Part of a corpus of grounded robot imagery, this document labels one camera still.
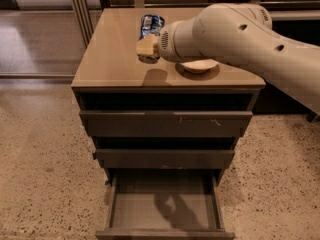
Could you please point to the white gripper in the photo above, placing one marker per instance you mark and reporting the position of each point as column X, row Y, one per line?
column 165, row 44

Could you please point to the blue pepsi can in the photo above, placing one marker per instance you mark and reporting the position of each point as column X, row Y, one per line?
column 150, row 24

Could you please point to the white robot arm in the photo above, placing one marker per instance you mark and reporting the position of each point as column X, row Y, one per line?
column 240, row 35

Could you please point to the grey drawer cabinet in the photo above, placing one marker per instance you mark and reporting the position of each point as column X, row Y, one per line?
column 111, row 78

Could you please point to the grey top drawer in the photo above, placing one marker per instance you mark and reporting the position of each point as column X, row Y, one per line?
column 161, row 124

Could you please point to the grey middle drawer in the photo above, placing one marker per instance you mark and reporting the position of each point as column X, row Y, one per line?
column 165, row 159

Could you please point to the grey open bottom drawer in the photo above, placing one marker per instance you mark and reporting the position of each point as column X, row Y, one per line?
column 151, row 204

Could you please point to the white paper bowl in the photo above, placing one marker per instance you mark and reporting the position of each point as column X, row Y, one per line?
column 199, row 66

